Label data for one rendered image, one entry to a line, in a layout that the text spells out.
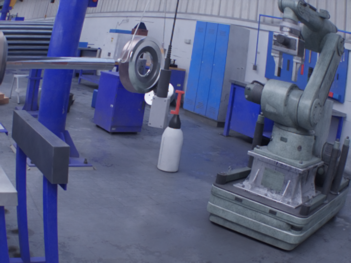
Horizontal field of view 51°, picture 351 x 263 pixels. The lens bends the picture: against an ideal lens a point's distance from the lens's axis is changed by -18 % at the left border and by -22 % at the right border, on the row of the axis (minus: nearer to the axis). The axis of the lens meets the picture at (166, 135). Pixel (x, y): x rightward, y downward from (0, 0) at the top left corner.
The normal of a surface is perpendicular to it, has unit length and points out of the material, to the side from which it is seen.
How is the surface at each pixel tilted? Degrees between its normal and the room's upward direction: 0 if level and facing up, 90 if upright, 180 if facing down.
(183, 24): 90
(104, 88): 90
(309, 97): 48
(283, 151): 69
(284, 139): 90
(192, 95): 90
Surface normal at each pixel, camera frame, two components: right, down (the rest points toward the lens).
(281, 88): -0.48, -0.59
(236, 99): -0.81, 0.00
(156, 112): -0.33, 0.15
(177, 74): 0.57, 0.26
